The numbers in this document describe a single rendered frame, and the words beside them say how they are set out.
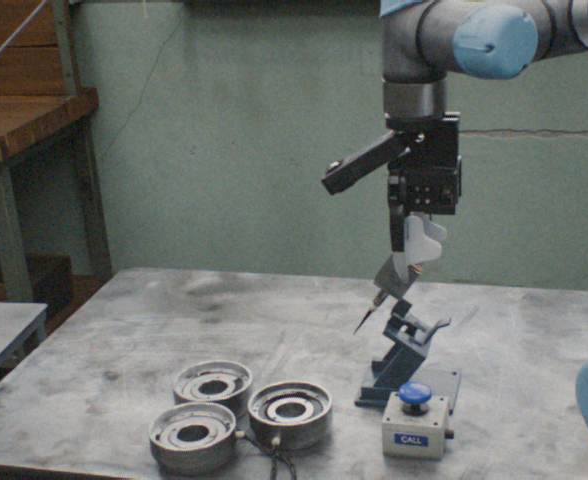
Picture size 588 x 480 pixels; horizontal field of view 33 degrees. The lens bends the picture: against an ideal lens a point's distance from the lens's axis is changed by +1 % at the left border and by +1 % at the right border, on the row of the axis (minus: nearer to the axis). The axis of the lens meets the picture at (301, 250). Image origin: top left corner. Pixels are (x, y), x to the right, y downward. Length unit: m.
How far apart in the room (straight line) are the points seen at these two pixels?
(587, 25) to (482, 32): 0.13
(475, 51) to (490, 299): 0.63
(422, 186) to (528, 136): 1.56
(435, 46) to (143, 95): 1.95
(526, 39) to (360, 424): 0.51
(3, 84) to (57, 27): 0.26
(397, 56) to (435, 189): 0.17
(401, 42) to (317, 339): 0.52
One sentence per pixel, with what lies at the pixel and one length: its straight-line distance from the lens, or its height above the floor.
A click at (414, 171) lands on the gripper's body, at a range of 1.17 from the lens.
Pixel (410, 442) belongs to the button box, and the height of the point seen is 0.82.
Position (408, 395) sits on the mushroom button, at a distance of 1.17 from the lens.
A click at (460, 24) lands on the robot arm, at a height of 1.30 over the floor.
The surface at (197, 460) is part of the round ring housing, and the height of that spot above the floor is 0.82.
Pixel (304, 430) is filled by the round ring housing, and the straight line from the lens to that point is 1.19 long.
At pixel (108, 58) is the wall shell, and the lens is 2.97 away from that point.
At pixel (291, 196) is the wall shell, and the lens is 2.89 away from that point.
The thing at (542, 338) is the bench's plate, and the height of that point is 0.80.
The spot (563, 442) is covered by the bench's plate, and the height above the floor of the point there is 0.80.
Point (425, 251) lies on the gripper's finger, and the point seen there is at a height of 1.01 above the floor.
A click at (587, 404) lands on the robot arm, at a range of 1.00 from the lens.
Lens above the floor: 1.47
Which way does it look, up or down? 22 degrees down
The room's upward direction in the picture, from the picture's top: 4 degrees counter-clockwise
